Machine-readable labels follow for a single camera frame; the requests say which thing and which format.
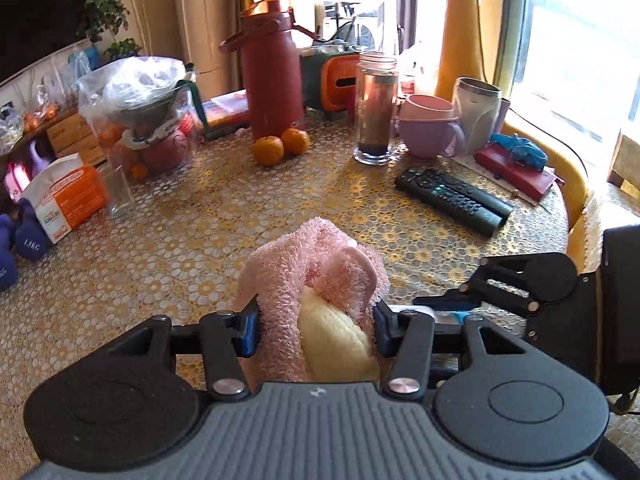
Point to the stainless steel tumbler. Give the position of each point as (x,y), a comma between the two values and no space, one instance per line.
(475,115)

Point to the orange white tissue pack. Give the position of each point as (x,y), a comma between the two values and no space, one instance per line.
(65,195)

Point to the clear plastic bag of fruit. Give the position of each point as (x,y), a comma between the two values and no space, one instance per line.
(140,110)

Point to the dark green box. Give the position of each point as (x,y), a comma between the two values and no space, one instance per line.
(311,82)

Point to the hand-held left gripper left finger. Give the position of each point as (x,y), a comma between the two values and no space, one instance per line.
(250,334)

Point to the red flat box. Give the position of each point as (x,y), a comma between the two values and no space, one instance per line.
(227,110)

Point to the dark purple dumbbell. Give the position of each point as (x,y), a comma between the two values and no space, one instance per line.
(6,260)
(31,240)

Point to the blue plastic bag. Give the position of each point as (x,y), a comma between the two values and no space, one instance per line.
(520,149)

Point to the yellow curtain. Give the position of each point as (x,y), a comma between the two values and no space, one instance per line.
(467,25)

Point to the pink cup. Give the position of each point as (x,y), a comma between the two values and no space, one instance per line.
(427,106)

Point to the black television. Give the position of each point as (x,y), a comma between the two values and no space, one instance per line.
(40,10)

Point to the yellow chair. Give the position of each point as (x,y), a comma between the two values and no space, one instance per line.
(565,170)

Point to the red thermos jug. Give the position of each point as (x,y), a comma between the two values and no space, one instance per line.
(272,75)

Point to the black remote with buttons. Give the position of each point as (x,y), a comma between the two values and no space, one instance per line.
(450,191)

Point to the cream standing air conditioner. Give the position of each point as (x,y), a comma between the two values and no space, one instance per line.
(210,20)

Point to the plain black remote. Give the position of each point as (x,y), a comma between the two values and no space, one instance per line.
(475,220)

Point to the pink fluffy towel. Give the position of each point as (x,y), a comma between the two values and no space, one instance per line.
(290,280)

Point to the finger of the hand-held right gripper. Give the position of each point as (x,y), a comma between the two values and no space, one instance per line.
(505,280)

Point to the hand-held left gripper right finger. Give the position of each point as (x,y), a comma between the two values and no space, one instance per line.
(382,332)

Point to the potted houseplant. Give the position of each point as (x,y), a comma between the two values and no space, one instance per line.
(117,10)

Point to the empty drinking glass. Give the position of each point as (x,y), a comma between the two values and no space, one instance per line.
(116,192)

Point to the red wallet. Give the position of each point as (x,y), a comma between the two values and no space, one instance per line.
(520,175)

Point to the white blue tube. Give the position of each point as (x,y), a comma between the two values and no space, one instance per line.
(450,317)

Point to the orange tissue box holder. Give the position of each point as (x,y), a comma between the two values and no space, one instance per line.
(342,82)

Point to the glass tea bottle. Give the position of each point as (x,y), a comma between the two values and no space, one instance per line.
(374,110)

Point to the yellow fluffy cloth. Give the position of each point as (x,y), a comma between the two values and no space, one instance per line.
(332,345)

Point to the tangerine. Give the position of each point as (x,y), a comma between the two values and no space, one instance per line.
(268,151)
(296,141)

